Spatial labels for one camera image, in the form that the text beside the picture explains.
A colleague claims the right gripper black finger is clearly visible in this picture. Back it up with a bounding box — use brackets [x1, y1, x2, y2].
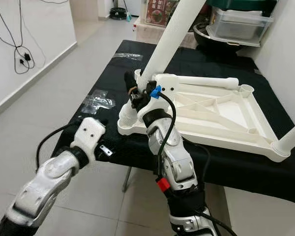
[124, 71, 141, 99]

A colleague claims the white plastic children table top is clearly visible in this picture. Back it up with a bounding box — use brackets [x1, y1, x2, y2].
[117, 69, 295, 163]

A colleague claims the black tablecloth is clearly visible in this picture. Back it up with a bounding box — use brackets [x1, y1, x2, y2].
[52, 39, 295, 207]

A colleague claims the metal folding table leg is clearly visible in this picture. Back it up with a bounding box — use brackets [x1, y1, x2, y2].
[122, 166, 133, 193]

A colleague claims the crumpled clear plastic sheet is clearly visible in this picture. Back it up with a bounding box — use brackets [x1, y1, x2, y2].
[83, 90, 117, 115]

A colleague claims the checked cloth covered bench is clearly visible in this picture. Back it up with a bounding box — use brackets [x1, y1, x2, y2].
[135, 22, 173, 46]

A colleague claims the teal headed mop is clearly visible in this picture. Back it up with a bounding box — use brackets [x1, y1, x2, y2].
[122, 0, 136, 23]

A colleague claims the black robot vacuum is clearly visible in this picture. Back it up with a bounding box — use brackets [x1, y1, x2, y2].
[109, 7, 128, 20]

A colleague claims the white fridge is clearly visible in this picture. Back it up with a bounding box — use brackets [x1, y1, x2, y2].
[125, 0, 143, 16]

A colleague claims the black metal wok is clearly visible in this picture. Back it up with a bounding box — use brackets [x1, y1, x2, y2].
[193, 22, 261, 56]

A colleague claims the clear plastic storage box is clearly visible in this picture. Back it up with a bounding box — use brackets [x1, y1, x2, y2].
[206, 6, 273, 47]

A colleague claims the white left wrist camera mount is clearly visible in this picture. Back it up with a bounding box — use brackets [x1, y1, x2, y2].
[71, 117, 106, 163]

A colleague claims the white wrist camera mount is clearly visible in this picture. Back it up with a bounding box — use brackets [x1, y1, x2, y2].
[71, 117, 106, 163]
[135, 74, 180, 121]

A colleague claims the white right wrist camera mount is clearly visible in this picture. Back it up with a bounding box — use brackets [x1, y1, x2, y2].
[135, 74, 180, 121]

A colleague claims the black hanging wall cable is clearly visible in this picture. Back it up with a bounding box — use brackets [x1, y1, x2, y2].
[0, 0, 37, 75]

